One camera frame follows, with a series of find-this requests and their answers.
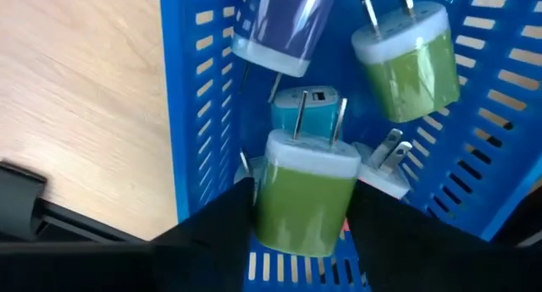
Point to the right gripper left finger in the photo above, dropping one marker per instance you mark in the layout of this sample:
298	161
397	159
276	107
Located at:
190	262

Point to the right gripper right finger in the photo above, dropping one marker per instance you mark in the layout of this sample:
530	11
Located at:
423	262

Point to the pink white USB charger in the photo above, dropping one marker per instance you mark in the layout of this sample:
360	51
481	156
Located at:
381	180

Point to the green white USB charger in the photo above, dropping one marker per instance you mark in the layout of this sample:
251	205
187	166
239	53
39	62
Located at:
415	84
305	207

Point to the blue plastic basket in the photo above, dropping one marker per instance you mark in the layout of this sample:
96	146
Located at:
180	114

